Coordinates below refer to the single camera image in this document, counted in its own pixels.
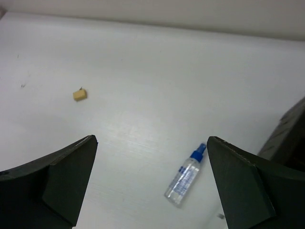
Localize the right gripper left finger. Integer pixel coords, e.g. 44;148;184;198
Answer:
0;135;98;229

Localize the small tan eraser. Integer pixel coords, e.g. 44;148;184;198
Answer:
72;88;87;102

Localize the white black stationery organizer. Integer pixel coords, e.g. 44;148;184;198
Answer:
258;98;305;171

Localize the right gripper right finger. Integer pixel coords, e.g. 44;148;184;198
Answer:
207;136;305;229

